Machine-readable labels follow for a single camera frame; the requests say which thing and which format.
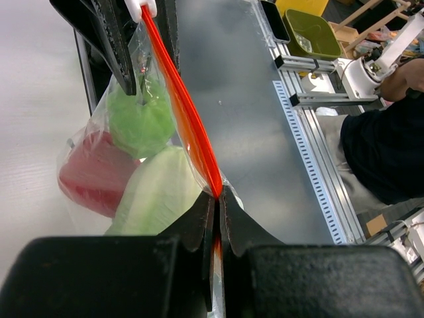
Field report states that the pale green fake cabbage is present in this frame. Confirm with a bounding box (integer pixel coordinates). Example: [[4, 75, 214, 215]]
[[105, 146, 201, 236]]

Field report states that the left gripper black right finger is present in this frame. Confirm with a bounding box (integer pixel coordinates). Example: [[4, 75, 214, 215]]
[[219, 186, 423, 317]]

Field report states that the green fake vegetable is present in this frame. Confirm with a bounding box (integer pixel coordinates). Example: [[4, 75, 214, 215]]
[[106, 75, 176, 159]]

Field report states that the person in dark shirt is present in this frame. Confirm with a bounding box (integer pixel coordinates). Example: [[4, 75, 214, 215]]
[[317, 56, 423, 214]]

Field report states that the red fake food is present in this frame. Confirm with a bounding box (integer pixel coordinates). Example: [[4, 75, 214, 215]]
[[58, 131, 140, 218]]

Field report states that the white slotted cable duct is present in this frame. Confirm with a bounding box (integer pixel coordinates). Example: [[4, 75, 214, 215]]
[[272, 80, 347, 245]]

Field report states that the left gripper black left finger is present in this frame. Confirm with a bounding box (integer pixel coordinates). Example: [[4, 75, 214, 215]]
[[1, 193, 215, 317]]

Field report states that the aluminium rail frame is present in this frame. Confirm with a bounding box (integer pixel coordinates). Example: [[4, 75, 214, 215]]
[[252, 1, 366, 244]]

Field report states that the olive green plastic tray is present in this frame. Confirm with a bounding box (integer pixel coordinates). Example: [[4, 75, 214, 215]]
[[283, 9, 342, 61]]

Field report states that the clear zip bag orange seal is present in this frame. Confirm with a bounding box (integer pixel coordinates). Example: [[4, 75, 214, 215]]
[[56, 0, 246, 318]]

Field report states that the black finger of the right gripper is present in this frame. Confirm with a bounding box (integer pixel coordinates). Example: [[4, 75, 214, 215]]
[[50, 0, 136, 95], [156, 0, 180, 74]]

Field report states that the black tray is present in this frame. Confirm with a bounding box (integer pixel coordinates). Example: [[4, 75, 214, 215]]
[[260, 1, 290, 44]]

